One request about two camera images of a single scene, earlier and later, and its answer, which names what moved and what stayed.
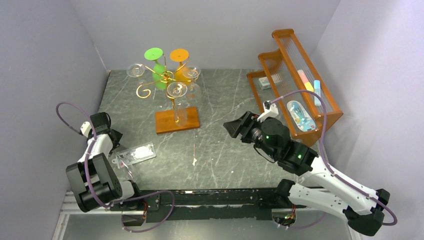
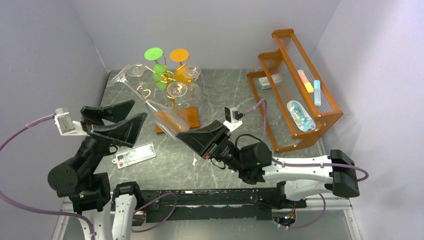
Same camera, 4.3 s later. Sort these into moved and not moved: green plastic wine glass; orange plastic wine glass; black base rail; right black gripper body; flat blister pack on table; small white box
Moved: right black gripper body
Not moved: orange plastic wine glass; black base rail; green plastic wine glass; small white box; flat blister pack on table
